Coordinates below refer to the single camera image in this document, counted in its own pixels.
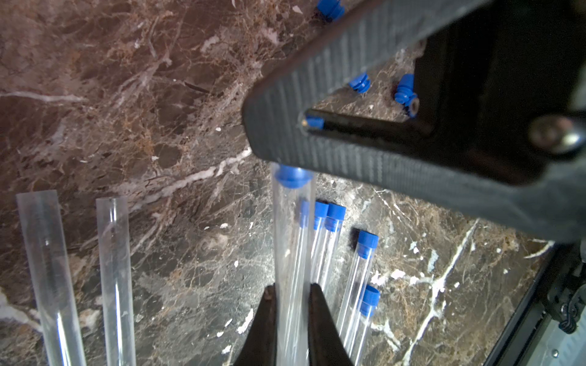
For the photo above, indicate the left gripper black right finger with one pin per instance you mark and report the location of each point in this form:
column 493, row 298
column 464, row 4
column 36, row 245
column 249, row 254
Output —
column 324, row 344

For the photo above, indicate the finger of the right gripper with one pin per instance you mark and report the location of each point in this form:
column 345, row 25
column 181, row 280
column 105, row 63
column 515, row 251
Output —
column 368, row 35

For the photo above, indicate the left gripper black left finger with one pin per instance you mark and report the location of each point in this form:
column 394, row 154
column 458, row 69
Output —
column 260, row 346

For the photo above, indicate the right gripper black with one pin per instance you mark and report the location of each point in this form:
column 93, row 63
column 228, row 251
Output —
column 500, row 131

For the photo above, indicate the blue rubber stopper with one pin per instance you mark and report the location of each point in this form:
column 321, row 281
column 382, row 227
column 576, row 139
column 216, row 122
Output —
column 331, row 10
column 406, row 96
column 361, row 84
column 315, row 122

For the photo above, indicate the clear test tube blue stopper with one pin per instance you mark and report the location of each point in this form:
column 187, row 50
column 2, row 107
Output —
column 360, row 299
column 293, row 220
column 115, row 270
column 328, row 222

